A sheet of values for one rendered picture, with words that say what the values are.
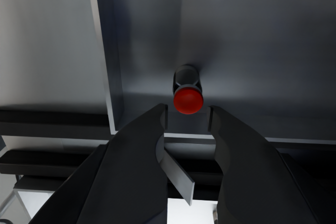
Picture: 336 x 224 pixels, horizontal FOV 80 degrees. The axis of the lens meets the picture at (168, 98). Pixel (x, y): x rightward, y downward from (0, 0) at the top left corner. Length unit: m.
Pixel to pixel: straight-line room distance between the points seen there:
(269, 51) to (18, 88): 0.23
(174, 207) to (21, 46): 0.25
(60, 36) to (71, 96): 0.06
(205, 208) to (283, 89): 0.18
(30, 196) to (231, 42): 0.28
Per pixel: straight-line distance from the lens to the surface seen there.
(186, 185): 0.19
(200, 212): 0.31
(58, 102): 0.23
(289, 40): 0.19
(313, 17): 0.19
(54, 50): 0.20
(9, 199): 1.84
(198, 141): 0.20
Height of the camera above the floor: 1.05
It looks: 61 degrees down
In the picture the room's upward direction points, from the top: 174 degrees counter-clockwise
